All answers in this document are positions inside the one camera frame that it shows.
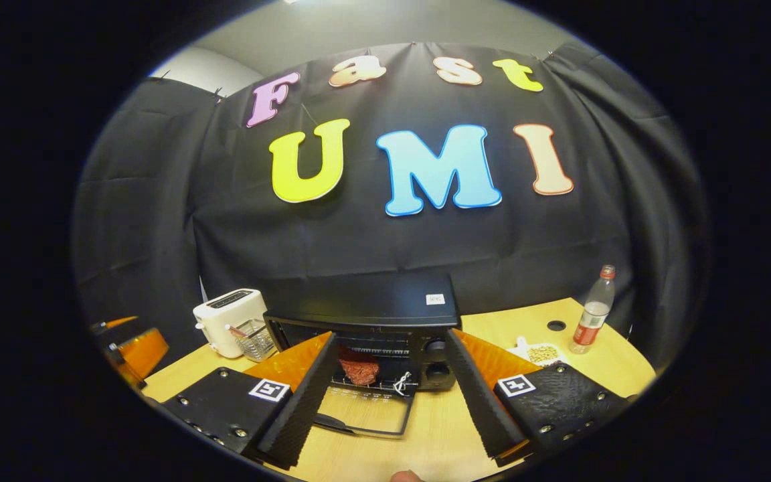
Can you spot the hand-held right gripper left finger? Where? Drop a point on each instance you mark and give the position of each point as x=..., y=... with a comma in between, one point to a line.
x=302, y=415

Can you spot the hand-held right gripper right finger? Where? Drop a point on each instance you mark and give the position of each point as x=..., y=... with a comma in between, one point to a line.
x=479, y=408

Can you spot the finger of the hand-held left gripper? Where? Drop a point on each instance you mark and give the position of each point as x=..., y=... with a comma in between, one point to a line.
x=141, y=351
x=114, y=324

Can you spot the red raw meat piece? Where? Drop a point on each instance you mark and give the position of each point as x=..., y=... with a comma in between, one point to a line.
x=359, y=369

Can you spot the black electric oven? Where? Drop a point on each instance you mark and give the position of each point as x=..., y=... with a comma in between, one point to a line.
x=372, y=301

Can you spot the white divided bean plate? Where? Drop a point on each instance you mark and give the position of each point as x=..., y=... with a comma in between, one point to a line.
x=543, y=353

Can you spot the white toaster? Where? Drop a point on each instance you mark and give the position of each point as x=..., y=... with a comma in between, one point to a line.
x=225, y=321

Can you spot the clear red-label water bottle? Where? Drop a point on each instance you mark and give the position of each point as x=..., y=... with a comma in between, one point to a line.
x=593, y=314

